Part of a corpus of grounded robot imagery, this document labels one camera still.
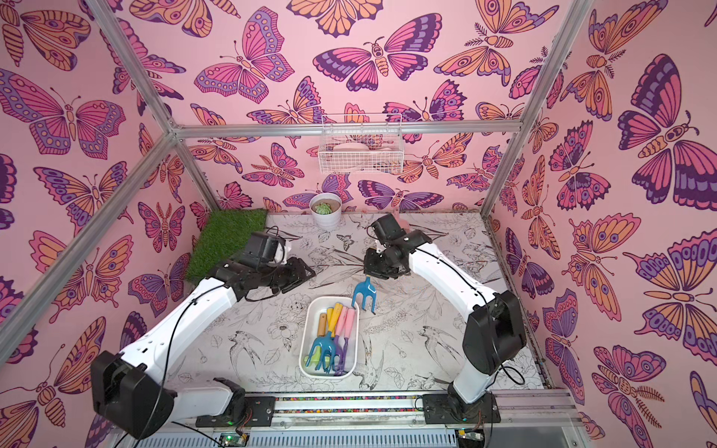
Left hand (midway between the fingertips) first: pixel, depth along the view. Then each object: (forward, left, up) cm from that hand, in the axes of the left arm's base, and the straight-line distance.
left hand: (314, 273), depth 79 cm
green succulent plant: (+34, +2, -7) cm, 35 cm away
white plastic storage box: (-4, +3, -14) cm, 14 cm away
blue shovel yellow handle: (-2, -15, -5) cm, 15 cm away
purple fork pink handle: (-8, -9, -17) cm, 21 cm away
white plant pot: (+35, +1, -16) cm, 38 cm away
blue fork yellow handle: (-15, -4, -15) cm, 22 cm away
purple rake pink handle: (-19, -7, -18) cm, 27 cm away
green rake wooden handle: (-17, 0, -16) cm, 23 cm away
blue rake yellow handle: (-15, -2, -14) cm, 20 cm away
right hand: (+2, -13, -3) cm, 13 cm away
